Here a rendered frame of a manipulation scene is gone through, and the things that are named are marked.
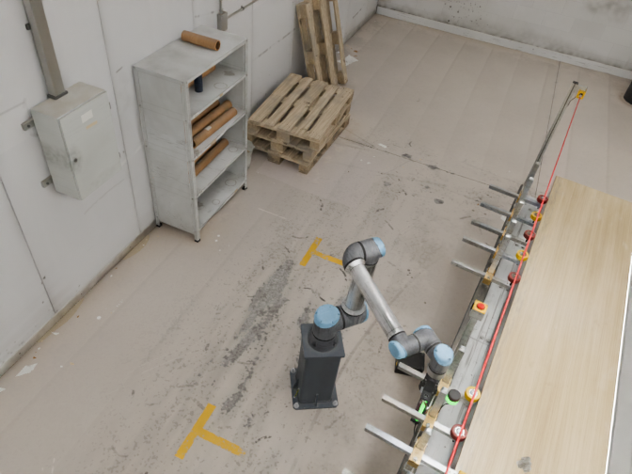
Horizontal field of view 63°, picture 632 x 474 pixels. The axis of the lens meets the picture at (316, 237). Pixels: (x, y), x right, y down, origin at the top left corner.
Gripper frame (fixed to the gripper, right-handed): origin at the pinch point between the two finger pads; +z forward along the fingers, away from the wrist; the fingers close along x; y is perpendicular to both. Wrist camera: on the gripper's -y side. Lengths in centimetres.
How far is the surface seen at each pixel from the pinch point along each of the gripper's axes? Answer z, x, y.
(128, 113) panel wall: -22, 270, 86
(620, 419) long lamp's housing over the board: -134, -36, -71
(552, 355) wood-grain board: 11, -56, 73
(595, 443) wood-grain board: 11, -86, 30
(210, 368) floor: 101, 141, 4
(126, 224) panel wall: 71, 269, 62
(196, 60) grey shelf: -55, 241, 131
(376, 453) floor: 101, 11, 11
